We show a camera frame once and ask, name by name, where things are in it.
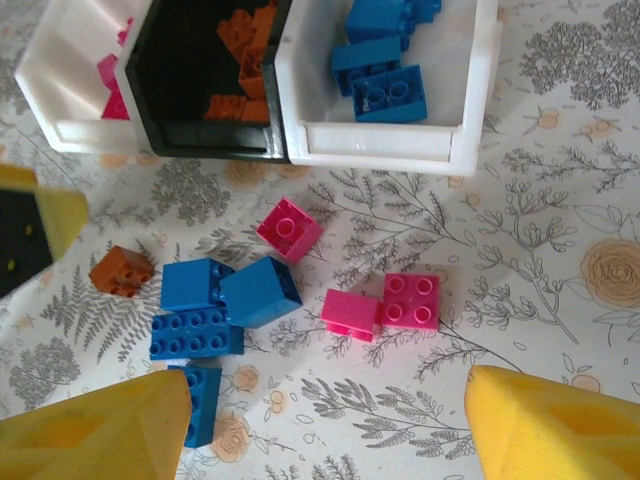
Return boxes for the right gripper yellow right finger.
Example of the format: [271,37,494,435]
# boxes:
[463,363,640,480]

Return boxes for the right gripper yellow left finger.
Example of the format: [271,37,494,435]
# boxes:
[0,372,194,480]

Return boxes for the pink lego brick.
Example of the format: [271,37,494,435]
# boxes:
[319,288,382,344]
[381,272,442,332]
[255,196,325,265]
[101,88,132,121]
[95,53,127,94]

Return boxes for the orange lego brick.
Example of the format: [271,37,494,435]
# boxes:
[203,93,251,124]
[237,43,271,100]
[216,7,264,51]
[249,0,281,49]
[88,244,156,300]
[241,97,272,125]

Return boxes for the blue square lego brick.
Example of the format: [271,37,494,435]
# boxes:
[329,35,405,97]
[160,258,235,312]
[343,0,444,51]
[219,256,304,329]
[351,63,430,125]

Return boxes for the blue long lego brick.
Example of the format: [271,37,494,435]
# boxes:
[149,307,246,361]
[167,363,224,449]

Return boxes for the white plastic bin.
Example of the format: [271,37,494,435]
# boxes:
[273,0,504,177]
[13,0,151,154]

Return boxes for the black plastic bin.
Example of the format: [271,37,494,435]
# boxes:
[123,0,294,164]

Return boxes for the white floral tablecloth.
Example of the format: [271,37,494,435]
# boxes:
[0,0,640,480]

